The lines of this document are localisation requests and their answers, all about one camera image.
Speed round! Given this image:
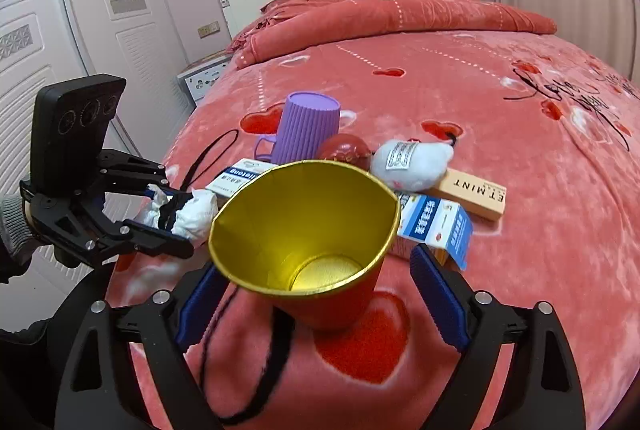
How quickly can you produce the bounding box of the pink heart print blanket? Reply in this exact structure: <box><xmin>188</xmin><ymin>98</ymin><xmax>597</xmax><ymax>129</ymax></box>
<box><xmin>107</xmin><ymin>30</ymin><xmax>640</xmax><ymax>430</ymax></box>

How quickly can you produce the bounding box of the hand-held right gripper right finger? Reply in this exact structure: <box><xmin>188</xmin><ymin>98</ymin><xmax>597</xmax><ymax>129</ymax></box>
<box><xmin>410</xmin><ymin>244</ymin><xmax>586</xmax><ymax>430</ymax></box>

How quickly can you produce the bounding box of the folded red quilt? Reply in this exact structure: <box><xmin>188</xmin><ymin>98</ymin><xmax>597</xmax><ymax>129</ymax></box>
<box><xmin>231</xmin><ymin>0</ymin><xmax>558</xmax><ymax>70</ymax></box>

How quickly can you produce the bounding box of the black cord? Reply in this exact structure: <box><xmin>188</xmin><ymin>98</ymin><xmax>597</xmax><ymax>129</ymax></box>
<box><xmin>181</xmin><ymin>129</ymin><xmax>296</xmax><ymax>427</ymax></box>

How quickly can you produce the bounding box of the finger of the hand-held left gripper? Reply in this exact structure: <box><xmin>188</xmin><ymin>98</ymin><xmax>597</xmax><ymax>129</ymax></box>
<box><xmin>55</xmin><ymin>199</ymin><xmax>195</xmax><ymax>263</ymax></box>
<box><xmin>99</xmin><ymin>150</ymin><xmax>174</xmax><ymax>201</ymax></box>

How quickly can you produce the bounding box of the red ball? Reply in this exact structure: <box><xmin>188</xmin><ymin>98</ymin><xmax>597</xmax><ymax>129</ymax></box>
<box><xmin>320</xmin><ymin>133</ymin><xmax>373</xmax><ymax>171</ymax></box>

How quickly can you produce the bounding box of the white tissue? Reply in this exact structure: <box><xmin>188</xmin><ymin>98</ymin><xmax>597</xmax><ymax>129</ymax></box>
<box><xmin>136</xmin><ymin>187</ymin><xmax>219</xmax><ymax>241</ymax></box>

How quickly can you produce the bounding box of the purple ribbed cup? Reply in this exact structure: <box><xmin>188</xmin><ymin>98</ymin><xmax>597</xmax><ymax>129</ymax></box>
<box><xmin>254</xmin><ymin>92</ymin><xmax>342</xmax><ymax>165</ymax></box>

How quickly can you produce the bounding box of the red paper cup gold inside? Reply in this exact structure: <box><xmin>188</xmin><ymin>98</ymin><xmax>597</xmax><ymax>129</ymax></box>
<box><xmin>207</xmin><ymin>160</ymin><xmax>402</xmax><ymax>331</ymax></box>

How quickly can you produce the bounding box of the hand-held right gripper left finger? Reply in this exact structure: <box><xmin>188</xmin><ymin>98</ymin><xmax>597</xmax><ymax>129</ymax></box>
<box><xmin>54</xmin><ymin>266</ymin><xmax>236</xmax><ymax>430</ymax></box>

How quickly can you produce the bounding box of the blue white medicine box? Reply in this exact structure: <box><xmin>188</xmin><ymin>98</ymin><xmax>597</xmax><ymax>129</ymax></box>
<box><xmin>205</xmin><ymin>157</ymin><xmax>278</xmax><ymax>198</ymax></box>
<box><xmin>390</xmin><ymin>191</ymin><xmax>473</xmax><ymax>271</ymax></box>

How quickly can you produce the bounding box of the white wardrobe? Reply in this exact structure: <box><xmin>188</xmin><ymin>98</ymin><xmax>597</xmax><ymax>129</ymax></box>
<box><xmin>0</xmin><ymin>0</ymin><xmax>196</xmax><ymax>305</ymax></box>

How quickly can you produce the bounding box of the beige mint box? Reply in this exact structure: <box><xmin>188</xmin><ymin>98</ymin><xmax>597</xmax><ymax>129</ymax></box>
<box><xmin>427</xmin><ymin>168</ymin><xmax>507</xmax><ymax>221</ymax></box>

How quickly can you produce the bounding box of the white nightstand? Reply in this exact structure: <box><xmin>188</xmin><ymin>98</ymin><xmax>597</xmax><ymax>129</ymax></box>
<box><xmin>177</xmin><ymin>50</ymin><xmax>233</xmax><ymax>103</ymax></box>

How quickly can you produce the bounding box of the person's left forearm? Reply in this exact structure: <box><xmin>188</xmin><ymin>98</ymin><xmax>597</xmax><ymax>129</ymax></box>
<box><xmin>0</xmin><ymin>192</ymin><xmax>38</xmax><ymax>285</ymax></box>

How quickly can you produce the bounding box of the white plush toy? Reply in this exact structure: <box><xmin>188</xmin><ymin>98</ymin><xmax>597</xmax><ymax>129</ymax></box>
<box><xmin>370</xmin><ymin>140</ymin><xmax>456</xmax><ymax>191</ymax></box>

